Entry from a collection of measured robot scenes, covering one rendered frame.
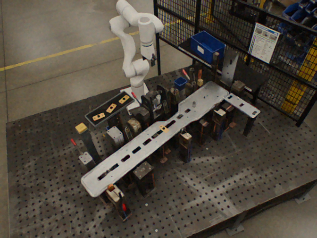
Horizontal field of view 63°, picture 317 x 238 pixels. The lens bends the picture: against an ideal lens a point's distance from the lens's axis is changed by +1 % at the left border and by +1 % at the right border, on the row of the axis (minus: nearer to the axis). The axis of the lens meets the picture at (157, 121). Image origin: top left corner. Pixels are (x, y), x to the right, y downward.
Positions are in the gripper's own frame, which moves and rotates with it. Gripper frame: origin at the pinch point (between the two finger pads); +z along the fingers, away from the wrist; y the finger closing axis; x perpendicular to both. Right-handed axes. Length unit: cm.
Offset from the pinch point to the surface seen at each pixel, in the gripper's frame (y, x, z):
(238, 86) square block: 40, 61, 39
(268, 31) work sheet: 36, 90, 3
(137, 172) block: 41, -50, 42
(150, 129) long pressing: 18, -18, 45
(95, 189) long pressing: 30, -77, 45
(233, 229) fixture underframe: 102, 3, 143
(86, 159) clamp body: 10, -70, 39
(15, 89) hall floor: -236, -71, 145
